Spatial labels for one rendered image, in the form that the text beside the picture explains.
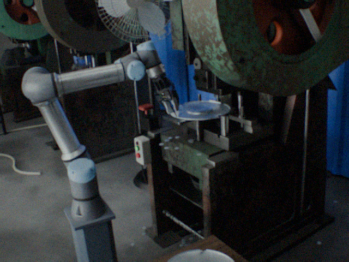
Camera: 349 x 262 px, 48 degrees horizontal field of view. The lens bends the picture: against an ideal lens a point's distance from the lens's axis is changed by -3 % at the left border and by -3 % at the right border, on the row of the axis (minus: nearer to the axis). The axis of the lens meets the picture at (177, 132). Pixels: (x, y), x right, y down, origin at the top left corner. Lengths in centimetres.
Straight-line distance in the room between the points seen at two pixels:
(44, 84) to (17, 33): 308
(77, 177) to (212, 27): 81
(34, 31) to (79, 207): 319
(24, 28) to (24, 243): 271
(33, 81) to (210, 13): 71
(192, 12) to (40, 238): 169
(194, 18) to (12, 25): 340
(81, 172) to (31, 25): 318
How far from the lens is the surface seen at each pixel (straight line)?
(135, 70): 160
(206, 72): 186
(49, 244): 250
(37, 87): 160
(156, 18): 259
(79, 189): 171
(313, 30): 173
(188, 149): 189
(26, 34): 468
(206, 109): 192
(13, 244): 259
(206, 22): 137
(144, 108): 212
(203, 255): 164
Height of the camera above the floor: 136
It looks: 20 degrees down
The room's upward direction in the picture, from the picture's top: 4 degrees counter-clockwise
